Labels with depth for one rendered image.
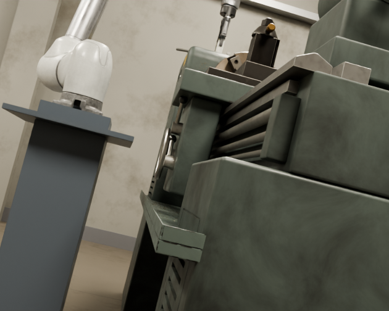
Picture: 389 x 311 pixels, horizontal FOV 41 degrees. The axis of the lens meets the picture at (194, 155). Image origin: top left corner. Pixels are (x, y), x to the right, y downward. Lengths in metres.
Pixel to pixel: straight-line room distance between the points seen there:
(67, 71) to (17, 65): 2.57
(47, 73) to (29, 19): 2.52
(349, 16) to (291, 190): 0.34
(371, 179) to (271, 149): 0.16
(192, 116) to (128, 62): 3.27
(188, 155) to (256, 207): 0.62
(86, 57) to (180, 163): 0.73
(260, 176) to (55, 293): 1.26
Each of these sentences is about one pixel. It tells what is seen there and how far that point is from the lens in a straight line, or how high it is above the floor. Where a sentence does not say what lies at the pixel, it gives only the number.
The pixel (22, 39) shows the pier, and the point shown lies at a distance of 4.58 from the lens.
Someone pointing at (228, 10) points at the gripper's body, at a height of 1.48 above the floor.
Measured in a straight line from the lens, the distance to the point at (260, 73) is 1.53.
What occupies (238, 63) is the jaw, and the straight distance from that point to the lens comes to 2.15.
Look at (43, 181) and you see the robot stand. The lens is 1.87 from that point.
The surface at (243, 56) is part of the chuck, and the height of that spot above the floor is 1.21.
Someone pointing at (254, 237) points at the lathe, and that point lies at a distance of 0.78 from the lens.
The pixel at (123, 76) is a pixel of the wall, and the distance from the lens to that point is 4.60.
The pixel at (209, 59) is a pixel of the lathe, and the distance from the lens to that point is 2.34.
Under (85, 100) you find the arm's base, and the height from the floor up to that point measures 0.84.
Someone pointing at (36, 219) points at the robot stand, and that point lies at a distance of 1.88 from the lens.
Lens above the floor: 0.62
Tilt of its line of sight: 4 degrees up
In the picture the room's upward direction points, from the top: 14 degrees clockwise
